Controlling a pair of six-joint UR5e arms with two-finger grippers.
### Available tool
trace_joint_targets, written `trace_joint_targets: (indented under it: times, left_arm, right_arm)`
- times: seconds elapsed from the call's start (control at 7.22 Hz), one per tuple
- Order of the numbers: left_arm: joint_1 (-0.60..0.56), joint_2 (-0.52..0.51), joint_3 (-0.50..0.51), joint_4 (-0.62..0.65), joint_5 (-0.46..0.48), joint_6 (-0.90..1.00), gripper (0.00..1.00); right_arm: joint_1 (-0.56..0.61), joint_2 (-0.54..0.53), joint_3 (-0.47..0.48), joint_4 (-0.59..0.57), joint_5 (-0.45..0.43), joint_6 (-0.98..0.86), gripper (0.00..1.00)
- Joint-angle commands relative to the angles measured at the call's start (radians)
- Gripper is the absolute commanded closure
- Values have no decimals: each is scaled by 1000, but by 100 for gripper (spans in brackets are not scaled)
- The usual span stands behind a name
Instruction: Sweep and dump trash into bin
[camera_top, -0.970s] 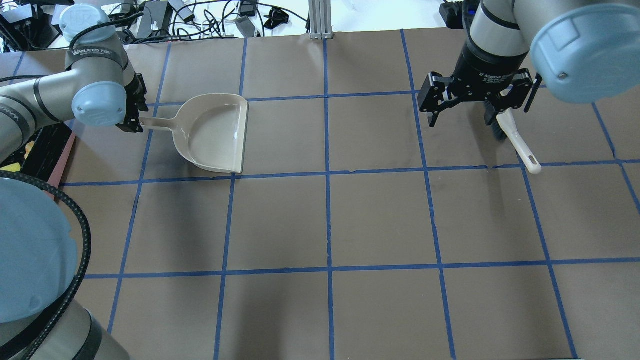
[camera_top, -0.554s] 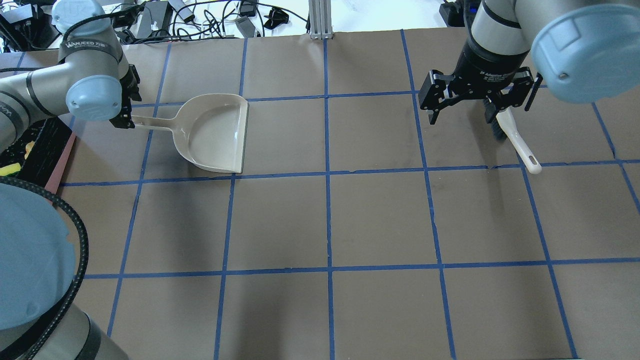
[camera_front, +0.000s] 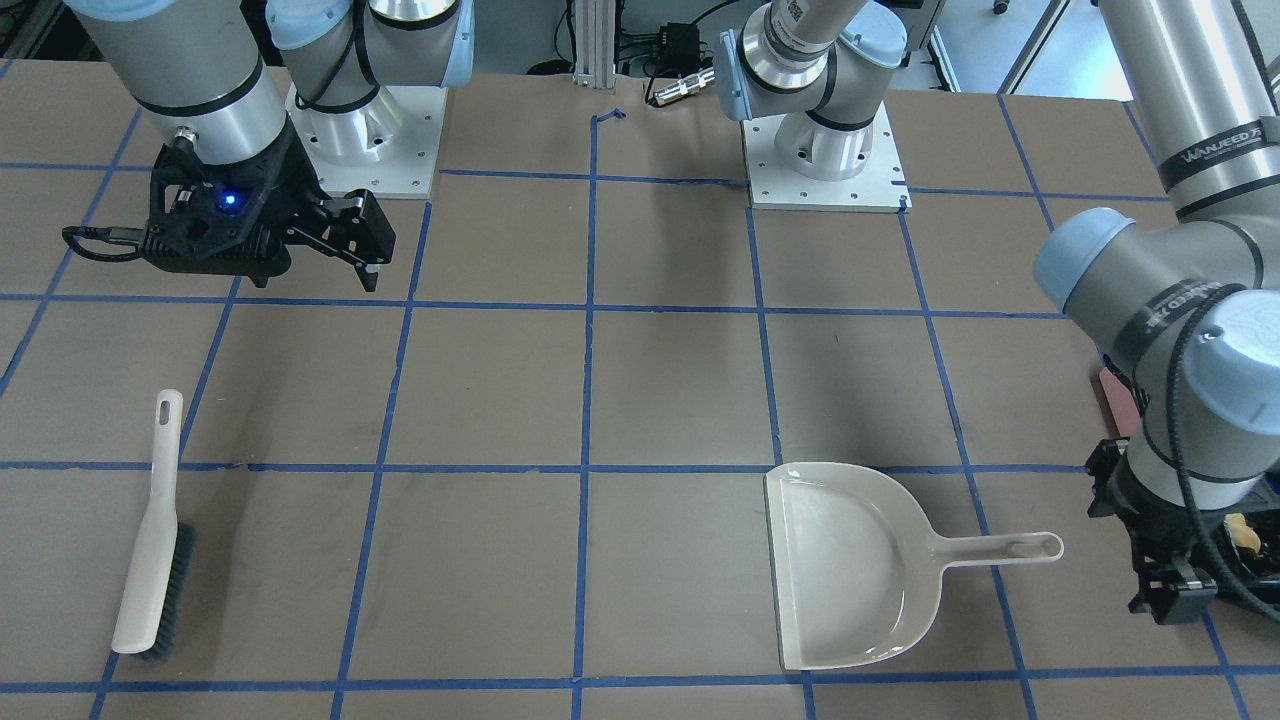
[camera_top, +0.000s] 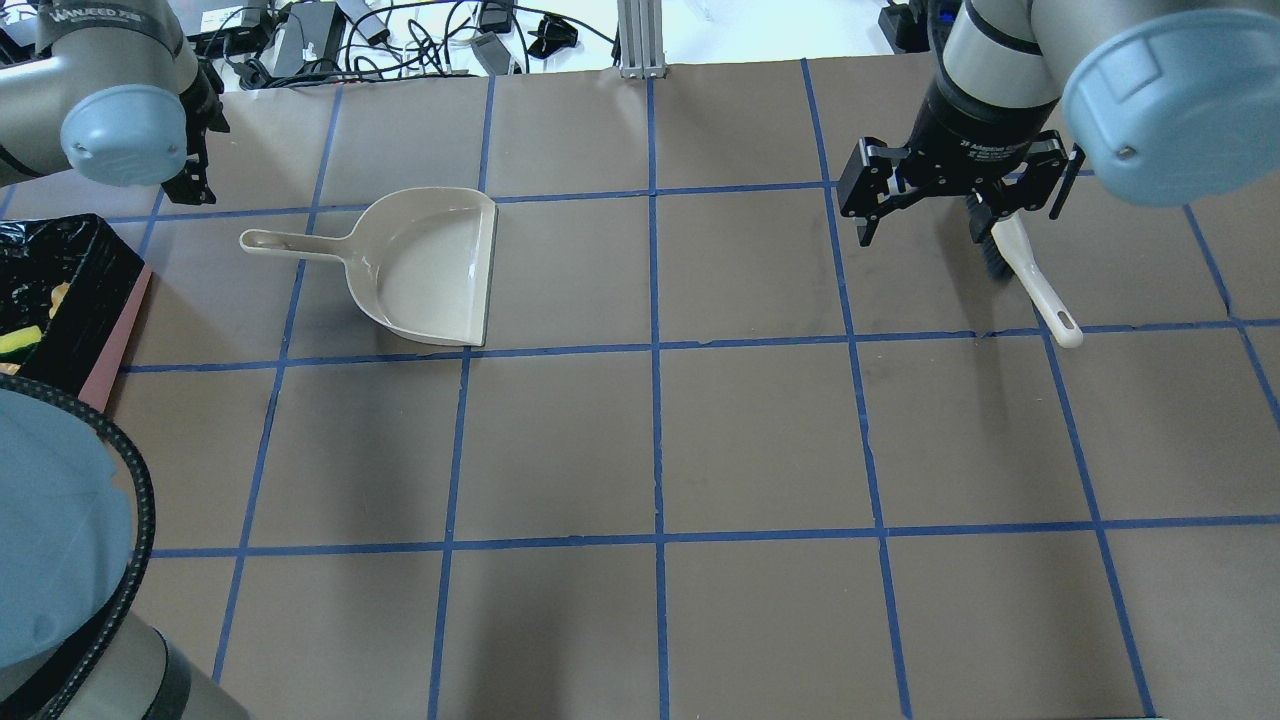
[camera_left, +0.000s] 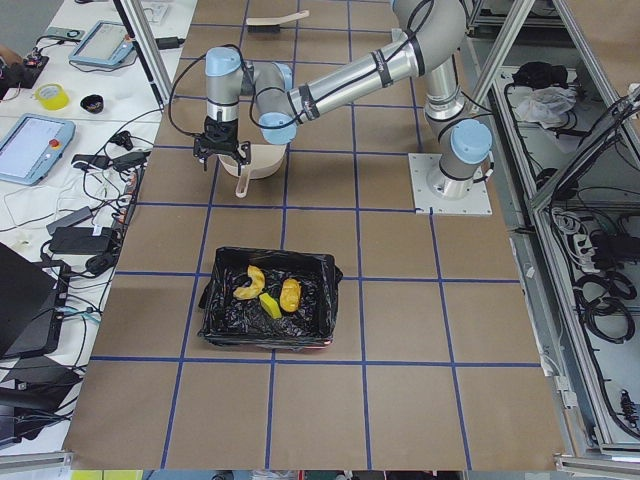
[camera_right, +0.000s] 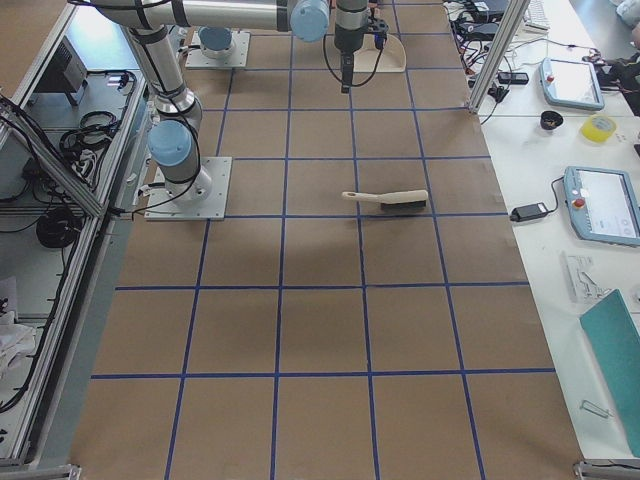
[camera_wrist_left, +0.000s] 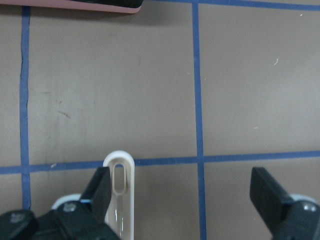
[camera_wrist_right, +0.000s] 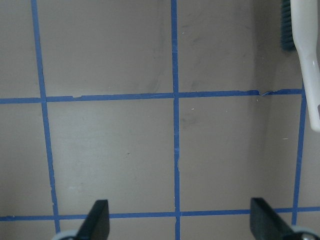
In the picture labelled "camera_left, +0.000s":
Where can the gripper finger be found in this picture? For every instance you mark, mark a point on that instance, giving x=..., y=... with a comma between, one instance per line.
x=242, y=156
x=202, y=154

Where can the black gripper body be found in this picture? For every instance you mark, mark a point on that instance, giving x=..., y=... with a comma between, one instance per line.
x=220, y=131

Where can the beige plastic dustpan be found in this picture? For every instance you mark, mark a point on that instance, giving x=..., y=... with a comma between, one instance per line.
x=265, y=160

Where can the beige hand brush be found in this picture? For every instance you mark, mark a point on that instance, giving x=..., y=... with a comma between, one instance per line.
x=273, y=24

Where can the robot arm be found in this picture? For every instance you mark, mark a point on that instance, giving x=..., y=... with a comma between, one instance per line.
x=429, y=33

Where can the pink bin with black bag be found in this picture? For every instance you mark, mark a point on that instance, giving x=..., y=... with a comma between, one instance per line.
x=231, y=322

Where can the small black bowl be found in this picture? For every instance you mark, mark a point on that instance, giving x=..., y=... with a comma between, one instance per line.
x=93, y=103

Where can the pale curved melon rind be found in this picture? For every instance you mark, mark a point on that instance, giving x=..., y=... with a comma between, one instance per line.
x=256, y=286

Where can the black power brick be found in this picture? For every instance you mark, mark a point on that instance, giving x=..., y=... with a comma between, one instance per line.
x=82, y=240

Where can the upper teach pendant tablet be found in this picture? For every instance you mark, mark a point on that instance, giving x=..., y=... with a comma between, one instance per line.
x=106, y=45

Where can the teach pendant tablet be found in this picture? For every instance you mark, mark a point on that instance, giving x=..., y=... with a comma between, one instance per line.
x=33, y=146
x=106, y=45

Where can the yellow potato-like lump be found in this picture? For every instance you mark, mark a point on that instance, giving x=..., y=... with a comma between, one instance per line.
x=290, y=295

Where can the green yellow sponge piece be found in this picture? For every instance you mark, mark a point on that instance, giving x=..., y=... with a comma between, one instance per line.
x=270, y=306

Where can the yellow tape roll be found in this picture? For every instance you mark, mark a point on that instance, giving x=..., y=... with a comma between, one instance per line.
x=52, y=97

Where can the lower teach pendant tablet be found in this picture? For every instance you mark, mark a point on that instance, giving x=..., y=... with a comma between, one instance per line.
x=33, y=146

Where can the black laptop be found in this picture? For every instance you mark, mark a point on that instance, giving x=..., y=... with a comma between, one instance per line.
x=32, y=297

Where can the crumpled white cloth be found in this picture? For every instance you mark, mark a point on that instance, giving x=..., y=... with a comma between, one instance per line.
x=548, y=107

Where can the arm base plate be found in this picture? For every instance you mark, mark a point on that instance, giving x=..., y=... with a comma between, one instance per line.
x=434, y=193

